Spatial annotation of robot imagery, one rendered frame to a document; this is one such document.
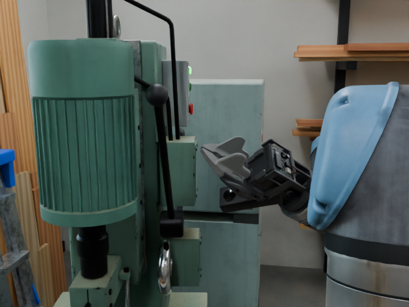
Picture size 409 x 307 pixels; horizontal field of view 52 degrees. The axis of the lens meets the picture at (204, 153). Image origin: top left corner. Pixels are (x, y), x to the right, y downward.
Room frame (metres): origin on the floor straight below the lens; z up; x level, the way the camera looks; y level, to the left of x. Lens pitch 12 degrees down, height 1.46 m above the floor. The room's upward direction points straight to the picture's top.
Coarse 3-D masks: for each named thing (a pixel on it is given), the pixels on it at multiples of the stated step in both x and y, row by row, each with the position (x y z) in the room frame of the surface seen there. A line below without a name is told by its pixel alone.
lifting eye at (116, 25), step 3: (114, 15) 1.03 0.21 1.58; (114, 18) 1.02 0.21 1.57; (117, 18) 1.04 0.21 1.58; (114, 21) 1.02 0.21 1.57; (117, 21) 1.05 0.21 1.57; (114, 24) 1.02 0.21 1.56; (117, 24) 1.06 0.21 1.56; (114, 27) 1.02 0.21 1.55; (117, 27) 1.06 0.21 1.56; (120, 27) 1.07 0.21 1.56; (114, 30) 1.02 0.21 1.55; (117, 30) 1.06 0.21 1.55; (120, 30) 1.07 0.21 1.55; (114, 33) 1.02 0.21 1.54; (117, 33) 1.06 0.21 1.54; (120, 33) 1.06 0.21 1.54; (114, 36) 1.02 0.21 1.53; (117, 36) 1.04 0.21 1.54; (120, 36) 1.06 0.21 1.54
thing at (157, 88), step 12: (156, 84) 0.66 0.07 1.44; (156, 96) 0.64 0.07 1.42; (156, 108) 0.67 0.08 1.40; (156, 120) 0.69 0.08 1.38; (168, 168) 0.77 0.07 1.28; (168, 180) 0.79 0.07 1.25; (168, 192) 0.81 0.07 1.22; (168, 204) 0.83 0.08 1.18; (168, 216) 0.87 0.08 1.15; (180, 216) 0.87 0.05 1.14; (168, 228) 0.86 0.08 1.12; (180, 228) 0.86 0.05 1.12
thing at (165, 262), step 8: (168, 240) 0.90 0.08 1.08; (160, 248) 0.86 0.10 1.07; (168, 248) 0.86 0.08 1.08; (160, 256) 0.84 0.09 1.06; (168, 256) 0.85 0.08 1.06; (160, 264) 0.83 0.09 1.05; (168, 264) 0.83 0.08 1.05; (160, 272) 0.83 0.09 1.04; (168, 272) 0.83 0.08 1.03; (160, 280) 0.82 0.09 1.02; (168, 280) 0.83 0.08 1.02; (160, 288) 0.83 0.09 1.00; (168, 288) 0.83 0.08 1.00
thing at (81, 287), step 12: (108, 264) 0.80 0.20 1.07; (120, 264) 0.82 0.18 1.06; (108, 276) 0.75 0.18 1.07; (72, 288) 0.71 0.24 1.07; (84, 288) 0.71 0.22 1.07; (96, 288) 0.70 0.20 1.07; (108, 288) 0.72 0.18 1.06; (120, 288) 0.81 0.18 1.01; (72, 300) 0.70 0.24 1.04; (84, 300) 0.70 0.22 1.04; (96, 300) 0.70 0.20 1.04; (108, 300) 0.71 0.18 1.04
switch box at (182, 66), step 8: (168, 64) 1.02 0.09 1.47; (176, 64) 1.02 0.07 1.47; (184, 64) 1.02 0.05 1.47; (168, 72) 1.02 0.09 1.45; (184, 72) 1.02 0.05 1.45; (168, 80) 1.02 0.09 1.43; (184, 80) 1.02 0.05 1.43; (168, 88) 1.02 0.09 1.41; (184, 88) 1.02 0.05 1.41; (184, 96) 1.02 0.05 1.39; (184, 104) 1.02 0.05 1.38; (184, 112) 1.02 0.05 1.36; (184, 120) 1.02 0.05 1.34
